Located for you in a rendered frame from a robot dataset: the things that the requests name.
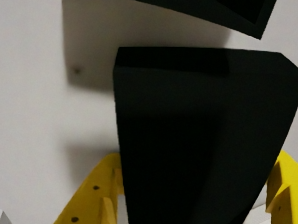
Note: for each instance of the black open box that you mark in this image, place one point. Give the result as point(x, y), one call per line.
point(249, 17)

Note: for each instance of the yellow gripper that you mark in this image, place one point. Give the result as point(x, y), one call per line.
point(96, 200)

